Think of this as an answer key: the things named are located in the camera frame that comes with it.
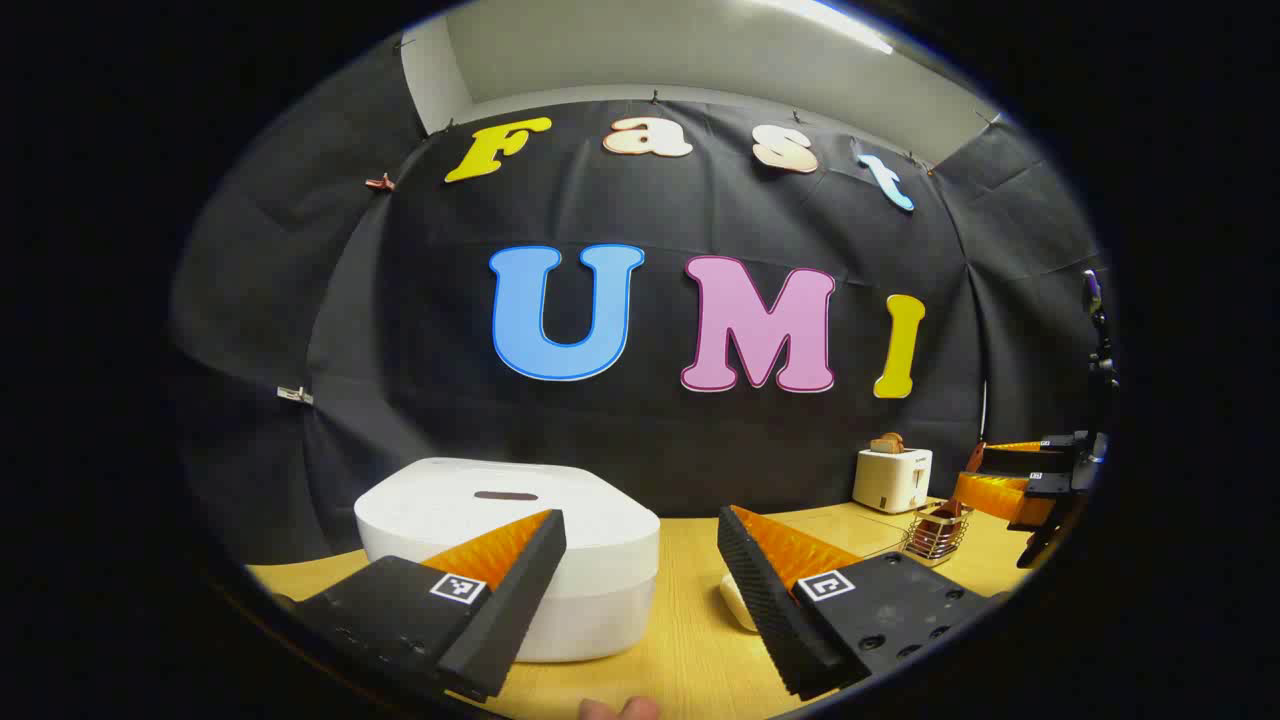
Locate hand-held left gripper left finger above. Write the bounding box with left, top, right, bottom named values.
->
left=290, top=508, right=568, bottom=706

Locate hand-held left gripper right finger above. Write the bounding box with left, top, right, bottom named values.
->
left=716, top=505, right=996, bottom=701

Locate metal wire chopstick holder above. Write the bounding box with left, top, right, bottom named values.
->
left=903, top=505, right=969, bottom=568

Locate white rice cooker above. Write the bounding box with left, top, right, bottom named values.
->
left=354, top=457, right=661, bottom=663

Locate white toaster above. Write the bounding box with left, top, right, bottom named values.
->
left=853, top=447, right=933, bottom=515

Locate black backdrop cloth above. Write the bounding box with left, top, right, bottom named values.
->
left=165, top=30, right=1116, bottom=566

